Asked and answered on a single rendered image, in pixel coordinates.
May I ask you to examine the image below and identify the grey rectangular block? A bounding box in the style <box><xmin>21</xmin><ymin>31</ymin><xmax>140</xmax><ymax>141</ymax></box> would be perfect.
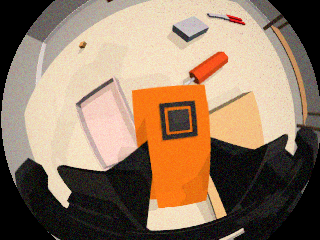
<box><xmin>172</xmin><ymin>16</ymin><xmax>209</xmax><ymax>43</ymax></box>

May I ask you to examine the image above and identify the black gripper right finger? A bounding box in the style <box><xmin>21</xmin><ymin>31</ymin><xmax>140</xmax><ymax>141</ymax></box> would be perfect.
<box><xmin>209</xmin><ymin>133</ymin><xmax>288</xmax><ymax>215</ymax></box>

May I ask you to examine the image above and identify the tan wooden panel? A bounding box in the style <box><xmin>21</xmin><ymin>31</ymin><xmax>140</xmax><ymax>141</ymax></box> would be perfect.
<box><xmin>207</xmin><ymin>91</ymin><xmax>264</xmax><ymax>219</ymax></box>

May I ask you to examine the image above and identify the pale pink shallow tray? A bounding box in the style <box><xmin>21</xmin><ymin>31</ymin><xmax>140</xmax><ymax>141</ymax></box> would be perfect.
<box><xmin>75</xmin><ymin>76</ymin><xmax>139</xmax><ymax>171</ymax></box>

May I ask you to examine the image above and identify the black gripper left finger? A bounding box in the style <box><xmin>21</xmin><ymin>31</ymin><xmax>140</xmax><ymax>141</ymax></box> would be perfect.
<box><xmin>57</xmin><ymin>140</ymin><xmax>153</xmax><ymax>231</ymax></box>

